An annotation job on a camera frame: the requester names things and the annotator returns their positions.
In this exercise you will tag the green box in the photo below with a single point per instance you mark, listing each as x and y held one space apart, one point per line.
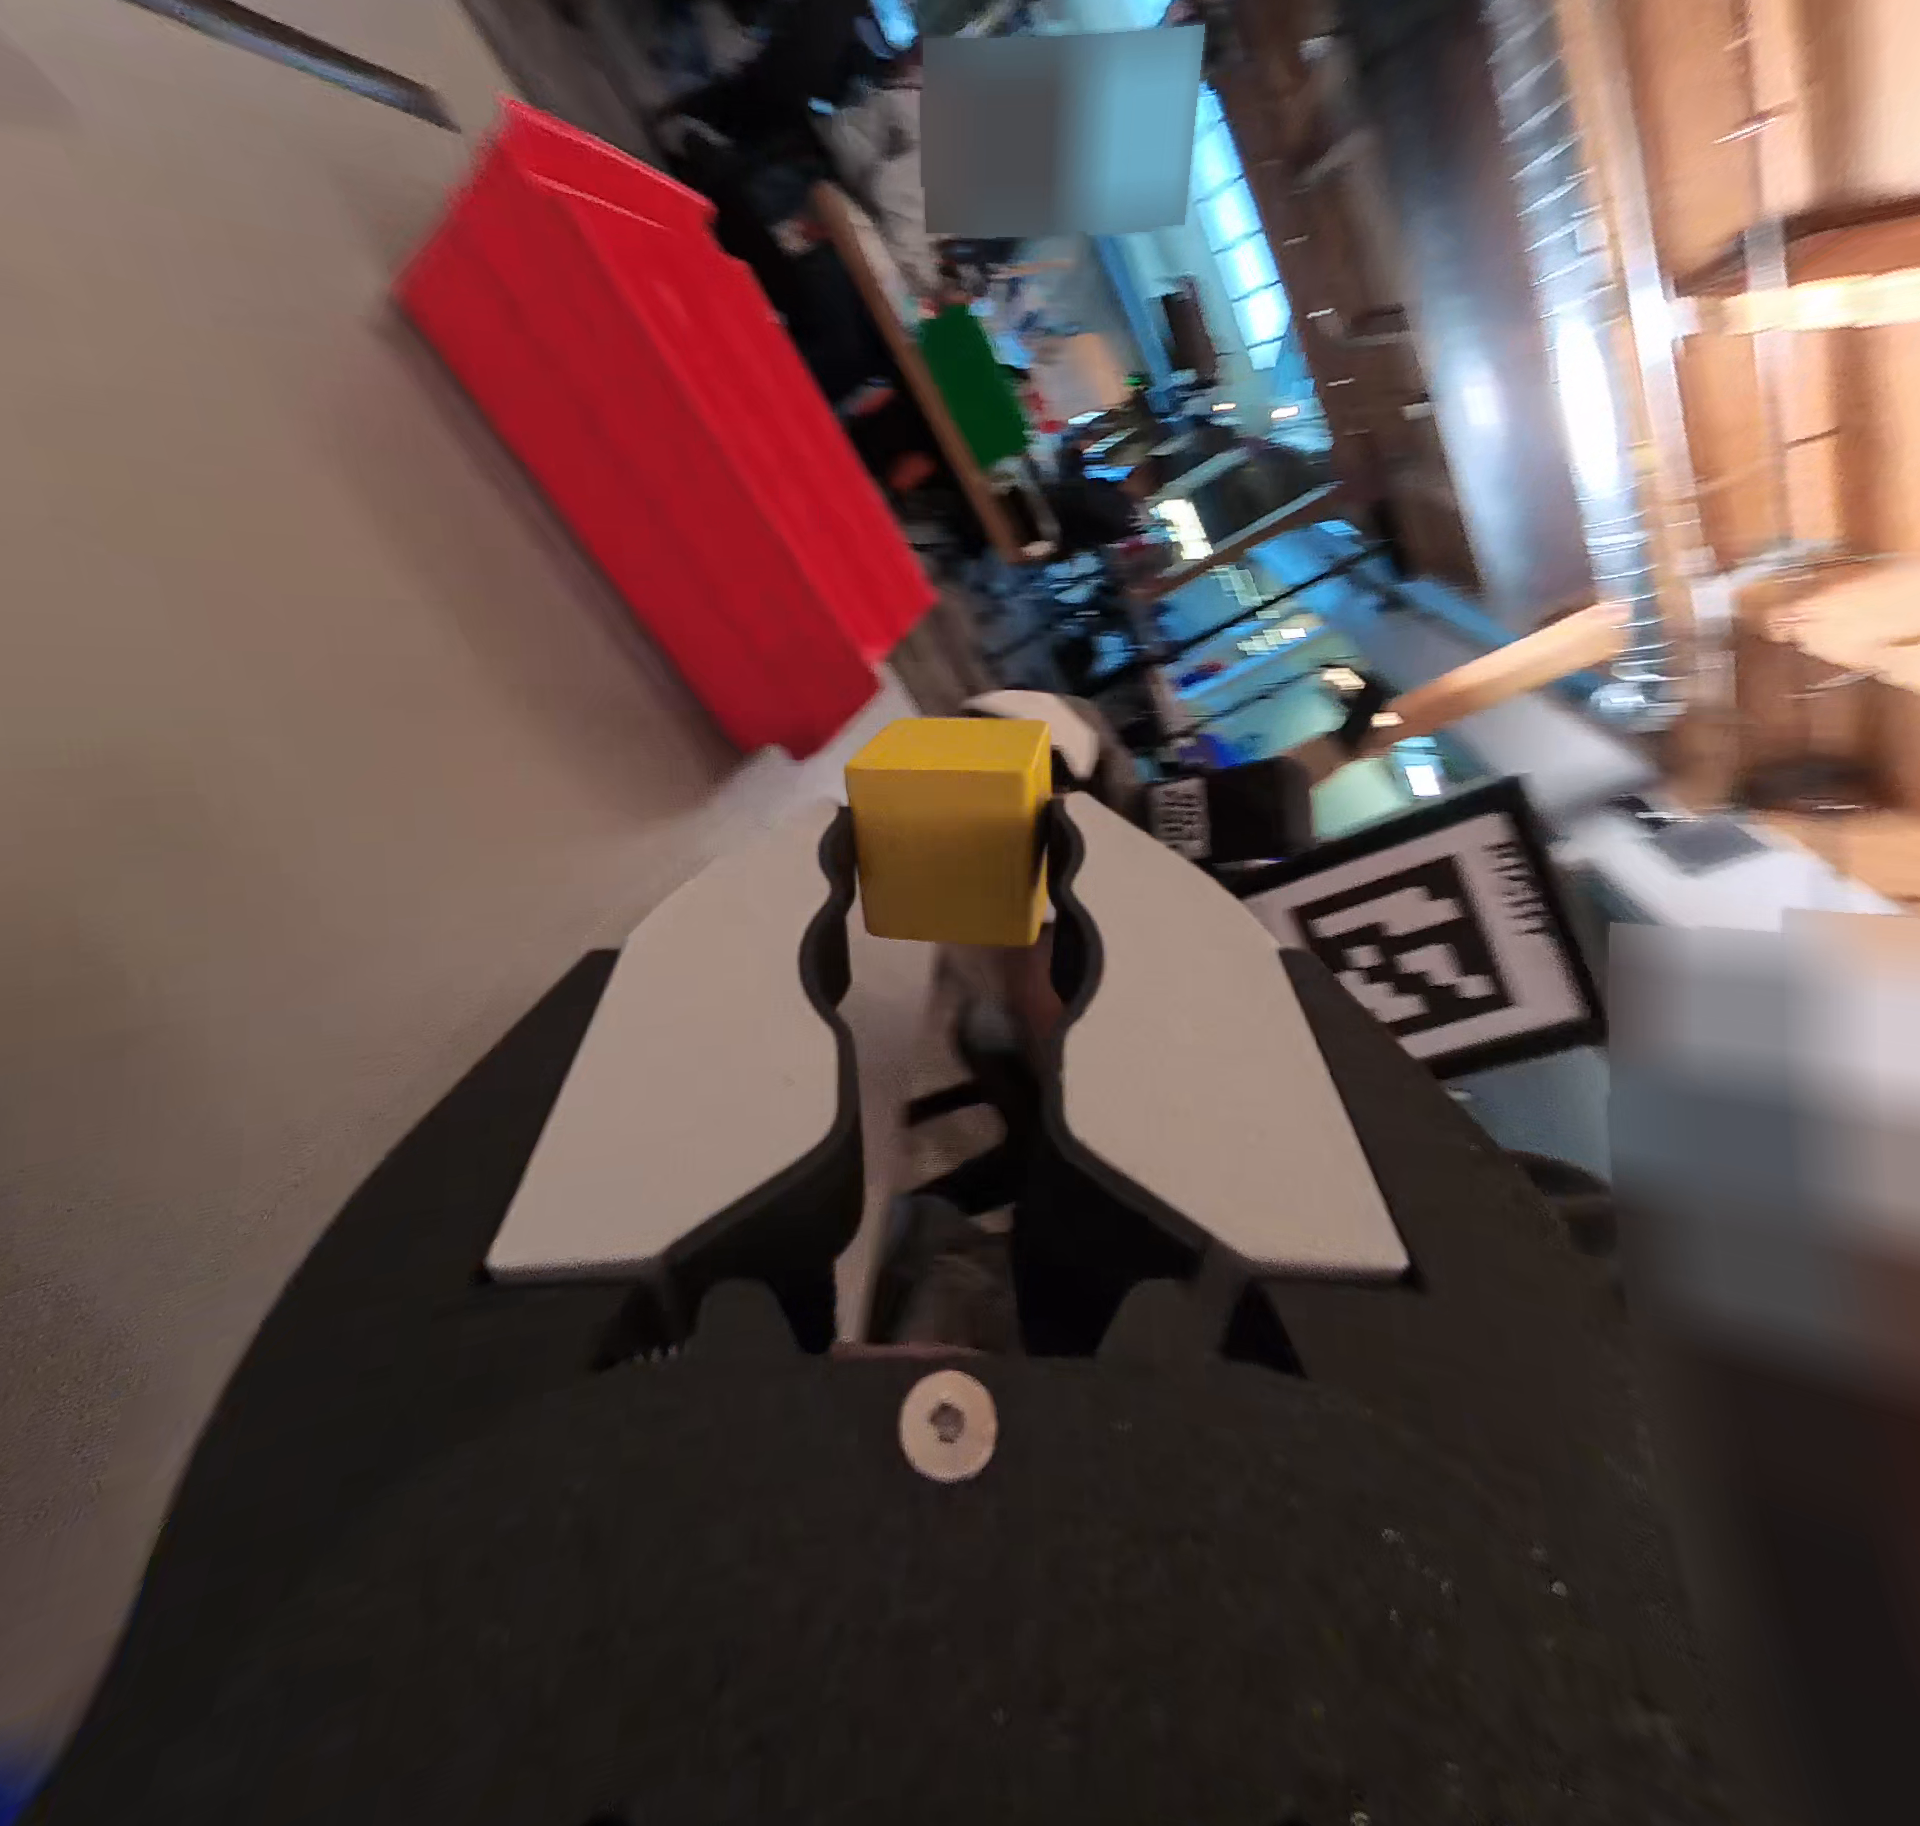
975 387

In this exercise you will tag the red plastic bin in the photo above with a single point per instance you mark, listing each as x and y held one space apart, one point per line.
661 448

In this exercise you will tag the printed marker board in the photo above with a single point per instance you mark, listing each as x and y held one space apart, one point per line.
1440 943

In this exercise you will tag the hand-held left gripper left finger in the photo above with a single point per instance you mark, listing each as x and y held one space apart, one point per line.
676 1084

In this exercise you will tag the wooden table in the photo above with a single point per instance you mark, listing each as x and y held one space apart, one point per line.
915 357

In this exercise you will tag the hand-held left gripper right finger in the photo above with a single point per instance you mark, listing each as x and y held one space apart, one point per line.
1231 1084

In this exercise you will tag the yellow wooden cube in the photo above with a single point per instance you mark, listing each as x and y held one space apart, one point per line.
952 832

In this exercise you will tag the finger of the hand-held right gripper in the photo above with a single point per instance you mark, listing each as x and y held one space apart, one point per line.
1045 734

